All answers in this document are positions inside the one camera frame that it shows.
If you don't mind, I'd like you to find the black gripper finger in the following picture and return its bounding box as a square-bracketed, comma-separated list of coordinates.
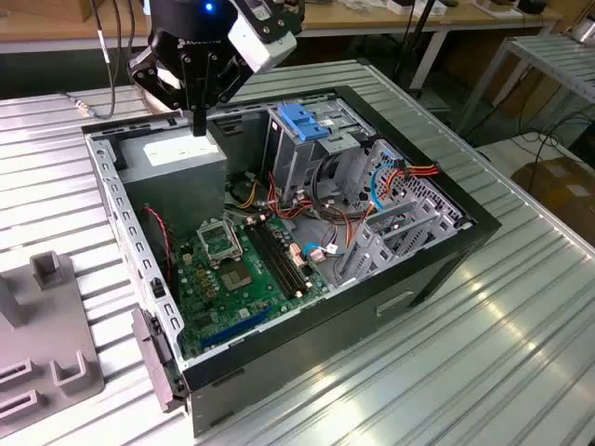
[127, 46, 201, 137]
[200, 53, 255, 137]

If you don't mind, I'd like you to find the blue SATA wire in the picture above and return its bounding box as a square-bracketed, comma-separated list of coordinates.
[371, 159, 406, 214]

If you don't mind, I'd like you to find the red yellow orange power wire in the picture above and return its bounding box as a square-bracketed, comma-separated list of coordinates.
[369, 162, 442, 217]

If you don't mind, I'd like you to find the perforated metal disk bay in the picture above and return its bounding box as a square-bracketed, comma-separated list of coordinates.
[332, 138, 476, 288]

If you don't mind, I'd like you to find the blue plastic drive latch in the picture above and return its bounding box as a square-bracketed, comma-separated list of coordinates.
[276, 102, 332, 144]

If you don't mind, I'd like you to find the grey power supply unit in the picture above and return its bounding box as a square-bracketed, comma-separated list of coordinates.
[113, 125, 229, 233]

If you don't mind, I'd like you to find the grey metal drive cage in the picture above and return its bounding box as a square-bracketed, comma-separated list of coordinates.
[260, 95, 378, 208]

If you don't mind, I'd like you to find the CPU socket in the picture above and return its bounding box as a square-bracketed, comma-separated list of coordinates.
[195, 216, 246, 269]

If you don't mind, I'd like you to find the black case fan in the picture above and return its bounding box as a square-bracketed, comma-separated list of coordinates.
[139, 203, 182, 306]

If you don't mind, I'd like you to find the wooden desk with white legs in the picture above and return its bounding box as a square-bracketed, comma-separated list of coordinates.
[0, 0, 563, 92]

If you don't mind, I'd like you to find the black RAM slot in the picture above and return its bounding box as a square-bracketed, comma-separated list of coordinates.
[265, 218, 311, 296]
[258, 220, 304, 297]
[252, 221, 298, 299]
[245, 222, 292, 301]

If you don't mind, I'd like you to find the silver square chipset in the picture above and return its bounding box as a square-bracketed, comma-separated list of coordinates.
[218, 263, 256, 293]

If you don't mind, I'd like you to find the small white box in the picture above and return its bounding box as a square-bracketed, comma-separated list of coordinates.
[388, 0, 450, 15]

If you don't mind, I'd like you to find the black tripod stand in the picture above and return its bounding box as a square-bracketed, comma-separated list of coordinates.
[392, 0, 441, 99]

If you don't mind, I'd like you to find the green motherboard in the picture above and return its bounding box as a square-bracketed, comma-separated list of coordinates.
[169, 211, 334, 362]

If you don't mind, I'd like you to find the blue expansion slot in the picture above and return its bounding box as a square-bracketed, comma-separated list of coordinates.
[199, 304, 275, 352]

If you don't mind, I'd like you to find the black open PC case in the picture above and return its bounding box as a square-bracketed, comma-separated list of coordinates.
[81, 85, 503, 438]

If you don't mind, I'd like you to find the grey plastic case latch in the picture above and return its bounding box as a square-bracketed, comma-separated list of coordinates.
[130, 305, 188, 414]

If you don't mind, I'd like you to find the grey parts rack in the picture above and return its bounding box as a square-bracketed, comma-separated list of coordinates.
[0, 250, 106, 426]

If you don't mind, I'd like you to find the white low table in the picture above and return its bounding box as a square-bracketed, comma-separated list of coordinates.
[476, 132, 595, 187]

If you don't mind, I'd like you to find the metal slat side table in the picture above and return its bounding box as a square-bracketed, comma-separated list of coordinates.
[457, 34, 595, 137]

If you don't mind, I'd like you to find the large brown cardboard box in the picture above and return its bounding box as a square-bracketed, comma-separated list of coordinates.
[509, 155, 595, 233]

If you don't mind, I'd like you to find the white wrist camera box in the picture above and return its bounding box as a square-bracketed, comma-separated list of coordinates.
[226, 0, 298, 74]

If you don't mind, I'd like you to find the black cable with metal plug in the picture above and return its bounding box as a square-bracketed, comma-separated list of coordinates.
[59, 0, 123, 121]

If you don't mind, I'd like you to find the yellow black power wire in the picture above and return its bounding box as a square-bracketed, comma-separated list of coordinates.
[235, 178, 260, 209]

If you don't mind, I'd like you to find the black wire bundle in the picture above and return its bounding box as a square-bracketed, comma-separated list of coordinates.
[311, 151, 357, 227]

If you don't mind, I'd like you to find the coloured wire bundle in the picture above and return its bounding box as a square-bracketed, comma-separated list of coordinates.
[267, 170, 376, 255]

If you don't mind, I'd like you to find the light blue flat wire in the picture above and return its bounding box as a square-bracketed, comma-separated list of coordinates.
[300, 241, 349, 260]

